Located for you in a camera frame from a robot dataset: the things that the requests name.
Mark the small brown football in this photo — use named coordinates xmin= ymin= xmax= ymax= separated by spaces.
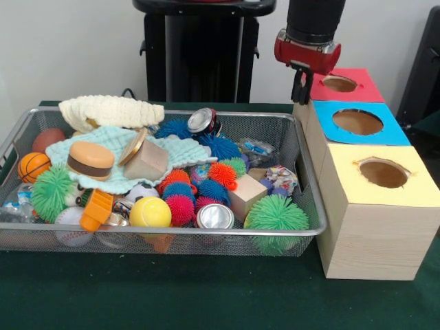
xmin=32 ymin=128 xmax=67 ymax=154

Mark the cream waffle cloth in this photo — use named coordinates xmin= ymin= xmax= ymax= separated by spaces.
xmin=58 ymin=94 xmax=165 ymax=134

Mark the yellow ball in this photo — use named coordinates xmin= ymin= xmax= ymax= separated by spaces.
xmin=129 ymin=196 xmax=173 ymax=228

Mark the large green spiky ball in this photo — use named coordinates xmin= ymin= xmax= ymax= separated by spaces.
xmin=243 ymin=194 xmax=310 ymax=256

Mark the crumpled printed paper ball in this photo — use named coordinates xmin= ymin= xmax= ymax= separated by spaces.
xmin=264 ymin=164 xmax=298 ymax=197

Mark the small orange basketball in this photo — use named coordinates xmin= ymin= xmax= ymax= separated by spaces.
xmin=17 ymin=152 xmax=52 ymax=184

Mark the plain wooden block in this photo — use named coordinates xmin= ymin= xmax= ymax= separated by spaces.
xmin=123 ymin=138 xmax=170 ymax=183

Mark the light teal waffle cloth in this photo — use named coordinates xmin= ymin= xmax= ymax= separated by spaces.
xmin=45 ymin=125 xmax=219 ymax=192

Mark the wooden box with three holes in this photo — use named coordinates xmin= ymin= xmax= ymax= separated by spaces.
xmin=291 ymin=67 xmax=440 ymax=281

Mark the toy hamburger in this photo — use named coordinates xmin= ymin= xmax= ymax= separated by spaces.
xmin=67 ymin=141 xmax=116 ymax=182

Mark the shallow wire mesh bin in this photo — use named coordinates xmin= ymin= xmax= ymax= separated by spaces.
xmin=0 ymin=106 xmax=327 ymax=259

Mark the orange plastic toy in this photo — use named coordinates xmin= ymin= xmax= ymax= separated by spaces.
xmin=78 ymin=190 xmax=114 ymax=233

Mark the dark green tablecloth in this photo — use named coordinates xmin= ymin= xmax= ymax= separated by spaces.
xmin=0 ymin=100 xmax=440 ymax=330

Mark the crushed red soda can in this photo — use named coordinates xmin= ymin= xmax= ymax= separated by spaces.
xmin=187 ymin=107 xmax=223 ymax=135

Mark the black chair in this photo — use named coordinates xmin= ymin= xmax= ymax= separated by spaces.
xmin=395 ymin=5 xmax=440 ymax=138

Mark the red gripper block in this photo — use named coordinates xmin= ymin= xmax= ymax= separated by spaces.
xmin=274 ymin=29 xmax=342 ymax=106

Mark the clear plastic bottle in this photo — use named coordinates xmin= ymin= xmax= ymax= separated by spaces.
xmin=239 ymin=137 xmax=276 ymax=163

